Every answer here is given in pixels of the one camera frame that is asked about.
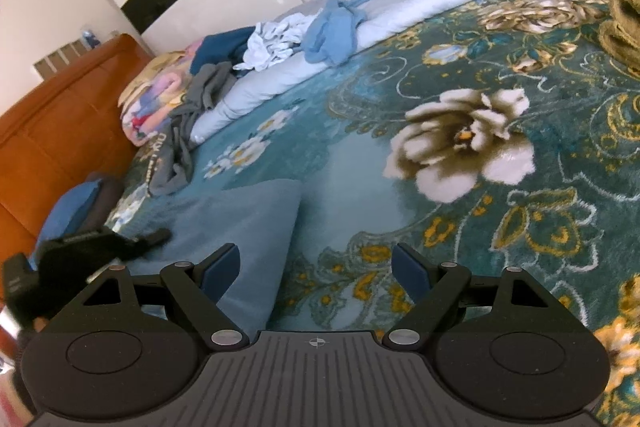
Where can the blue folded clothes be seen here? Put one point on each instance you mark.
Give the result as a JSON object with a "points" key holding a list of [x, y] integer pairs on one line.
{"points": [[65, 217]]}

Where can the yellowish pillow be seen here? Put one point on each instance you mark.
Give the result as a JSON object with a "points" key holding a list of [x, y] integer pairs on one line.
{"points": [[155, 67]]}

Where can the colourful floral folded blanket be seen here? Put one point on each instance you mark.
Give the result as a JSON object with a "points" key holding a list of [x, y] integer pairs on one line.
{"points": [[150, 107]]}

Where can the teal floral blanket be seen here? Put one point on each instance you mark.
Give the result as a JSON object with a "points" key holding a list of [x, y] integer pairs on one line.
{"points": [[375, 147]]}

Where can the orange wooden headboard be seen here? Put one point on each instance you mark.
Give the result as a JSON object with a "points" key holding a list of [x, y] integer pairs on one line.
{"points": [[50, 132]]}

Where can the dark teal garment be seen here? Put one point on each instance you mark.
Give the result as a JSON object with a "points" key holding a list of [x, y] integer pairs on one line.
{"points": [[220, 47]]}

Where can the white patterned garment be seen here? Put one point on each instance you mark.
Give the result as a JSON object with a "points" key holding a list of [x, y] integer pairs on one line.
{"points": [[270, 44]]}

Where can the white slatted rack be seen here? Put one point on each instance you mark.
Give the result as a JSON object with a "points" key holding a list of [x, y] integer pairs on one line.
{"points": [[57, 62]]}

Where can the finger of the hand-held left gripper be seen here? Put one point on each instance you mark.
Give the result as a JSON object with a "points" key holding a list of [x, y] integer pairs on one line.
{"points": [[150, 239]]}

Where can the blue bottle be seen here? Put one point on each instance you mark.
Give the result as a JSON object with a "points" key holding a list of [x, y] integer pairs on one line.
{"points": [[91, 38]]}

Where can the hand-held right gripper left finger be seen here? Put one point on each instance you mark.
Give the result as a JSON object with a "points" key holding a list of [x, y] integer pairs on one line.
{"points": [[222, 269]]}

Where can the grey garment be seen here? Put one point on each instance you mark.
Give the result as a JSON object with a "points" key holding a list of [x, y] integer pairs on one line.
{"points": [[195, 107]]}

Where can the small blue garment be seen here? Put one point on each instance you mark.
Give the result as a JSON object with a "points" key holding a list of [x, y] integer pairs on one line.
{"points": [[330, 37]]}

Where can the light blue long-sleeve shirt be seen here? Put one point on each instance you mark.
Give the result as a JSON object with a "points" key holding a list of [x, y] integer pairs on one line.
{"points": [[240, 217]]}

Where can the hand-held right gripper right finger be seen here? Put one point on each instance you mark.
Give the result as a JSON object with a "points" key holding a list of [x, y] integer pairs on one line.
{"points": [[410, 269]]}

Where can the olive knit sweater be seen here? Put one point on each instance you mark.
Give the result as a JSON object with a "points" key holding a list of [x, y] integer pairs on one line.
{"points": [[622, 22]]}

